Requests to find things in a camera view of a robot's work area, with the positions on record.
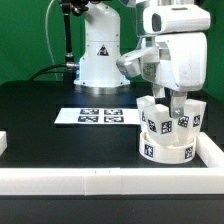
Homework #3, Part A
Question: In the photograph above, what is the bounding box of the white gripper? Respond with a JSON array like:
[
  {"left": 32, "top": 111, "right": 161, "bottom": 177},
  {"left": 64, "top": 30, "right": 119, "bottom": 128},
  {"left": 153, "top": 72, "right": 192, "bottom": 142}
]
[{"left": 141, "top": 32, "right": 207, "bottom": 118}]

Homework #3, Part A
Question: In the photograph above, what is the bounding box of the white round stool seat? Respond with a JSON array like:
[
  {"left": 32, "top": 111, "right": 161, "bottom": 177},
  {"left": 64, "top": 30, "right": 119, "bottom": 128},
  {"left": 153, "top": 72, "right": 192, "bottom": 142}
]
[{"left": 139, "top": 132, "right": 196, "bottom": 164}]

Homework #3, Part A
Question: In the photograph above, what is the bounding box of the paper sheet with markers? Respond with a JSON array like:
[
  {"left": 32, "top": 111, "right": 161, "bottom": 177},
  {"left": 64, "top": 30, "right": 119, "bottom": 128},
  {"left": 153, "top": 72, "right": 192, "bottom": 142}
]
[{"left": 54, "top": 108, "right": 140, "bottom": 125}]

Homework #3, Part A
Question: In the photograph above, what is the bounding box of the white U-shaped fence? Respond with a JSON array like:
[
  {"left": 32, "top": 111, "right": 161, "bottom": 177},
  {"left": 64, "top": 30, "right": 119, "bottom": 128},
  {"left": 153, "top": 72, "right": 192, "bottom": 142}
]
[{"left": 0, "top": 133, "right": 224, "bottom": 195}]

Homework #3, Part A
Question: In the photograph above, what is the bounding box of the white cable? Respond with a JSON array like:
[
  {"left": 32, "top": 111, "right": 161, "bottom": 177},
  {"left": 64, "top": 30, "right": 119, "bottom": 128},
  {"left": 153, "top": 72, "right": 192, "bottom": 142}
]
[{"left": 44, "top": 0, "right": 59, "bottom": 81}]

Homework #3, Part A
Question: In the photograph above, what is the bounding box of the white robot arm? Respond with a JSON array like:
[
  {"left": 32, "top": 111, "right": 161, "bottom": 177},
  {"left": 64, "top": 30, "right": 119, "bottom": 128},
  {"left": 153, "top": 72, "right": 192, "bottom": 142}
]
[{"left": 78, "top": 0, "right": 211, "bottom": 118}]

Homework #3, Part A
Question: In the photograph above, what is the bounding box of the black cable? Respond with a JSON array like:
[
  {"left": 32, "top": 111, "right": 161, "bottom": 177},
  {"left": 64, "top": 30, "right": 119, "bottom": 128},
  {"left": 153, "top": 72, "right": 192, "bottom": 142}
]
[{"left": 28, "top": 63, "right": 76, "bottom": 82}]

